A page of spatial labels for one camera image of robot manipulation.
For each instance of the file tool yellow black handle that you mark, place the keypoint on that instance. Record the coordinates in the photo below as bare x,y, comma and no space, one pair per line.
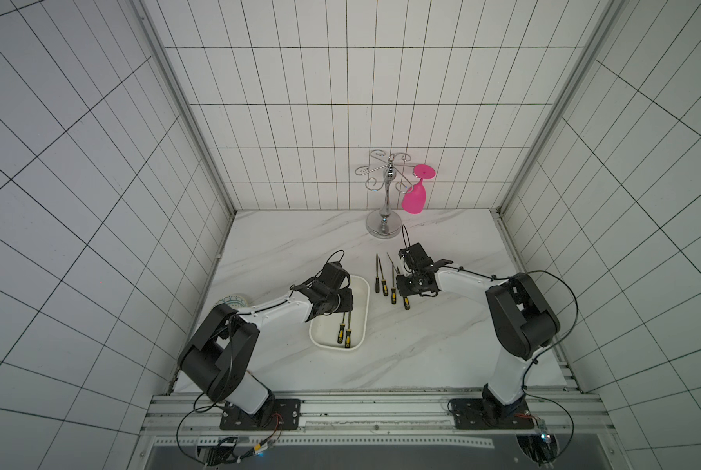
378,273

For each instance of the chrome cup holder stand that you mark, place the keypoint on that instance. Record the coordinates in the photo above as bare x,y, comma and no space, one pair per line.
383,172

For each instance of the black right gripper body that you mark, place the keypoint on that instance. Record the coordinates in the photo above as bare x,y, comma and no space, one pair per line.
408,283

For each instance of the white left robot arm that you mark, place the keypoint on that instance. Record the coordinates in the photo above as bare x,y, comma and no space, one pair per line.
218,355

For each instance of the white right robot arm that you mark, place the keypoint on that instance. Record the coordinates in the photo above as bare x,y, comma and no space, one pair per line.
523,320

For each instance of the pink plastic goblet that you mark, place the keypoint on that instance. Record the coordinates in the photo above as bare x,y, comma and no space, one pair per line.
415,197

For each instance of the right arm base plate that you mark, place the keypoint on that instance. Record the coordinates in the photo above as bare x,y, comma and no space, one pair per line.
485,414

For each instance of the white storage box tray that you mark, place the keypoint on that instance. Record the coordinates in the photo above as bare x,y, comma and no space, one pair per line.
323,331

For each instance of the patterned small bowl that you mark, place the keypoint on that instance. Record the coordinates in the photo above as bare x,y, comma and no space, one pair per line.
234,301

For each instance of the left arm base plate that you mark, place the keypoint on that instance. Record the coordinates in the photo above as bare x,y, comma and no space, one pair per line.
280,414

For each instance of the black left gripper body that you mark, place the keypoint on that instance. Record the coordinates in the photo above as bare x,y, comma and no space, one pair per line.
340,302

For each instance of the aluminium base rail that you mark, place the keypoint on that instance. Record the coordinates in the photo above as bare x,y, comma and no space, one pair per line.
417,417

